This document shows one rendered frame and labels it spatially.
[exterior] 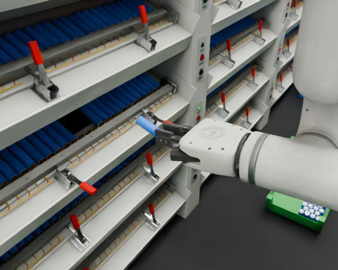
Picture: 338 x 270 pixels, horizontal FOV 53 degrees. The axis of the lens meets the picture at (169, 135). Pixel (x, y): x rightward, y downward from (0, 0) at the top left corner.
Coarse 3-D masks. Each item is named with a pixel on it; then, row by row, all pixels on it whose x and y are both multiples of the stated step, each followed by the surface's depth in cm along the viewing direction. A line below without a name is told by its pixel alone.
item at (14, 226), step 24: (168, 72) 94; (192, 96) 93; (168, 120) 89; (120, 144) 77; (72, 168) 69; (96, 168) 71; (48, 192) 64; (72, 192) 67; (24, 216) 60; (48, 216) 65; (0, 240) 56
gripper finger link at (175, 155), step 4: (172, 148) 58; (172, 152) 57; (176, 152) 57; (180, 152) 57; (184, 152) 56; (172, 156) 56; (176, 156) 56; (180, 156) 56; (184, 156) 56; (188, 156) 56; (192, 156) 55; (172, 160) 57; (176, 160) 56; (180, 160) 56; (184, 160) 56; (188, 160) 56; (192, 160) 56; (196, 160) 56
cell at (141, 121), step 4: (140, 116) 65; (136, 120) 65; (140, 120) 65; (144, 120) 65; (140, 124) 65; (144, 124) 65; (148, 124) 65; (152, 124) 65; (144, 128) 65; (148, 128) 64; (152, 128) 64; (156, 128) 64; (152, 132) 64
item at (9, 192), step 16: (160, 96) 90; (128, 112) 81; (112, 128) 77; (128, 128) 80; (80, 144) 71; (48, 160) 66; (64, 160) 68; (80, 160) 70; (32, 176) 63; (0, 192) 59; (16, 192) 60
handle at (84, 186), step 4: (68, 176) 65; (72, 176) 65; (72, 180) 64; (76, 180) 65; (80, 184) 63; (84, 184) 63; (88, 184) 63; (84, 188) 63; (88, 188) 63; (92, 188) 63; (88, 192) 63; (92, 192) 62
